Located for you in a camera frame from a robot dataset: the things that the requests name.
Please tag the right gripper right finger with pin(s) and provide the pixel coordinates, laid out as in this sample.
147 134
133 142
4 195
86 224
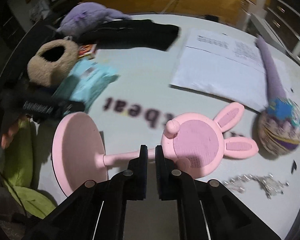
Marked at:
206 210

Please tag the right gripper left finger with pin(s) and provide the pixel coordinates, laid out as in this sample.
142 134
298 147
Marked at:
97 210

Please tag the pink bunny mirror stand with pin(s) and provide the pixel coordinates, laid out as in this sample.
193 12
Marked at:
193 141

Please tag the teal paper box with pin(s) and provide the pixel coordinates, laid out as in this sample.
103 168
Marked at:
85 82

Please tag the green cloth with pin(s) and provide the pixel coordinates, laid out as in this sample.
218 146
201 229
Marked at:
18 174

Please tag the black heart sticker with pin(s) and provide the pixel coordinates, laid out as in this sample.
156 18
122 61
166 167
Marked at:
294 167

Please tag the patterned fabric ball toy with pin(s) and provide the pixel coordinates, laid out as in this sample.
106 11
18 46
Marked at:
279 124

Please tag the black hair brush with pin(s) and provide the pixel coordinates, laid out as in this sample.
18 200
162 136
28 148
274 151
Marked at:
40 109

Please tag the beige plush slipper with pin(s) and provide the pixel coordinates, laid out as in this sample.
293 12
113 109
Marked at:
52 62

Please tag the white paper document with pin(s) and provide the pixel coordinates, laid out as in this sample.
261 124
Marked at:
223 66

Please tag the small red card box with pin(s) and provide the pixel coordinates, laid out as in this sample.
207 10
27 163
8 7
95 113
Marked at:
87 51

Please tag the black cloth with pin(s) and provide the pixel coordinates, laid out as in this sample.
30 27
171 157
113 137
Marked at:
127 34

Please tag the purple plush toy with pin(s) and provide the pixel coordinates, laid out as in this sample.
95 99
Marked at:
86 16

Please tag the white drawer cabinet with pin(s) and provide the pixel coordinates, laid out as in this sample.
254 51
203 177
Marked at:
277 21

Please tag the silver sequin chain mesh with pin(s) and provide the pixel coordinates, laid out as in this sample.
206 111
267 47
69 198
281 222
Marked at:
267 183

